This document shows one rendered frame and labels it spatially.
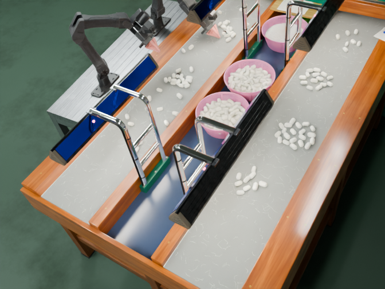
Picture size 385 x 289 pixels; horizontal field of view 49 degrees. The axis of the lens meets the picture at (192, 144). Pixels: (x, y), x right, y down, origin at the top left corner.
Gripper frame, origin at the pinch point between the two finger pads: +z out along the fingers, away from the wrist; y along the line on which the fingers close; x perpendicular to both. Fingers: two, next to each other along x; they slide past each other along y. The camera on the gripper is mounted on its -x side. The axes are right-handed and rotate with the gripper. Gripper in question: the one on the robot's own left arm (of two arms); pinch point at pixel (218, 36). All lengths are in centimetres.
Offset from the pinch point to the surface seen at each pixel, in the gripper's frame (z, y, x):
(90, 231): 13, -133, -8
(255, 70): 26.0, -14.9, -17.7
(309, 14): 29, 36, -27
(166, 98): 1, -55, 1
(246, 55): 18.0, -6.1, -11.5
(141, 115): -3, -70, 5
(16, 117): -70, -66, 159
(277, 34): 23.6, 17.2, -17.1
